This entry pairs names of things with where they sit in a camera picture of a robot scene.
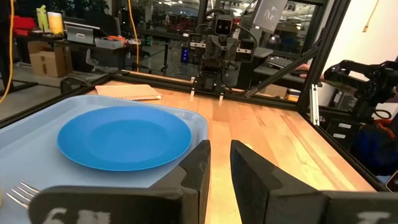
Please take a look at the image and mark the silver laptop stand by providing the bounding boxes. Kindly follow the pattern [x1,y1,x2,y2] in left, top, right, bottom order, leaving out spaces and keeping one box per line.
[63,21,101,45]

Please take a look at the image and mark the black computer blue lights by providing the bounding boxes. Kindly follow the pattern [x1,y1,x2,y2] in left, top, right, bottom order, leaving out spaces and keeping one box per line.
[180,45,190,65]

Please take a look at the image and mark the yellow translucent cup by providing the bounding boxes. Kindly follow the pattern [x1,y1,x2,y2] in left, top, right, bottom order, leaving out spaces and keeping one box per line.
[47,11,65,36]

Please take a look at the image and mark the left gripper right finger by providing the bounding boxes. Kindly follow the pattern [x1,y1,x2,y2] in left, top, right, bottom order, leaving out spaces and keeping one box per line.
[229,139,398,224]

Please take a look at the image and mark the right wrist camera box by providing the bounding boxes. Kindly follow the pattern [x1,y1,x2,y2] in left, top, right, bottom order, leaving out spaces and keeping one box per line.
[213,17,234,37]

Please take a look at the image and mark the orange hanging cord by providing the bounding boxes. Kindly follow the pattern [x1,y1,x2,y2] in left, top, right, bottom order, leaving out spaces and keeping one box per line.
[361,0,381,34]

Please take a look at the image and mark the yellow cable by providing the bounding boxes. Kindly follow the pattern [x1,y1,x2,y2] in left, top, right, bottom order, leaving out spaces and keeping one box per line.
[0,0,16,105]
[127,0,141,73]

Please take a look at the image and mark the black box white labels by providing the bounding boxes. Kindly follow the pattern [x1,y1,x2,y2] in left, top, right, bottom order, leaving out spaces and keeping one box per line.
[323,117,358,149]

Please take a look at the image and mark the white box with orange tool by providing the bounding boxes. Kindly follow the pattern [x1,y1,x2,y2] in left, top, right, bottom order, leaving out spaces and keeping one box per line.
[94,35,126,50]

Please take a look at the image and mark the person's hand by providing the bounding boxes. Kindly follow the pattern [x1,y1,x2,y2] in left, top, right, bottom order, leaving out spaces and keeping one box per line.
[294,63,312,78]

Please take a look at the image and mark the blue plastic plate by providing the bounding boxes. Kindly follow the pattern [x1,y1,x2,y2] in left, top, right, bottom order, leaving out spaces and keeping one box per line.
[57,105,193,172]

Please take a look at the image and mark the fork with orange handle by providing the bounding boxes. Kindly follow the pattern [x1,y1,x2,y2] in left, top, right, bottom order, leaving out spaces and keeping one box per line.
[5,180,41,210]

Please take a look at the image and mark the red box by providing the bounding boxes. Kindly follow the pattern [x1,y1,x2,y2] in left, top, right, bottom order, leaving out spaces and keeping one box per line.
[12,14,37,37]

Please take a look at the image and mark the black keyboard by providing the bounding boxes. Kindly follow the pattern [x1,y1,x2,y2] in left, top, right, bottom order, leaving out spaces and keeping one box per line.
[266,55,295,70]

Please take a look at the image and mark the black aluminium table frame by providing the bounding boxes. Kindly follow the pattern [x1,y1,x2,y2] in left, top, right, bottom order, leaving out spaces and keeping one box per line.
[0,0,389,192]

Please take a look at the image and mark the grey desk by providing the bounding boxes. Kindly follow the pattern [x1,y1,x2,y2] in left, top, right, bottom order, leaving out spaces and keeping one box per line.
[253,46,323,93]

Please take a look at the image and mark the silver metal bracket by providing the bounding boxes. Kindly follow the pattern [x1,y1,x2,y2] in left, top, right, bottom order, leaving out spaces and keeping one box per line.
[308,83,321,127]

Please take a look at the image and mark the grey logo sign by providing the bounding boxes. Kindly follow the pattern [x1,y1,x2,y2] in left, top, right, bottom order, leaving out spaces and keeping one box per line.
[252,0,289,34]

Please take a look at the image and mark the person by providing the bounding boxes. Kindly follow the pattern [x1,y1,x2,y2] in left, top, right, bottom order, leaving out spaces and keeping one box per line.
[350,119,398,184]

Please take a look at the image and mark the light blue plastic tray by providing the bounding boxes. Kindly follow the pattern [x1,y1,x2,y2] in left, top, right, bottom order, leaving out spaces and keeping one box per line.
[0,94,209,224]

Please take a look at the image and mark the yellow-green bottle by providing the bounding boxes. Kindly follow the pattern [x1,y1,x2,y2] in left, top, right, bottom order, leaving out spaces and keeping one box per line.
[35,4,50,32]

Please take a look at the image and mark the cardboard box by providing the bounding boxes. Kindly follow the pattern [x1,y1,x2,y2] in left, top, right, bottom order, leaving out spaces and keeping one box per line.
[27,39,74,78]

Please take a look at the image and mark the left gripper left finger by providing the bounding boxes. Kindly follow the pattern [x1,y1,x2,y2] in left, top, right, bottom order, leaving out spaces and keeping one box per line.
[27,139,212,224]

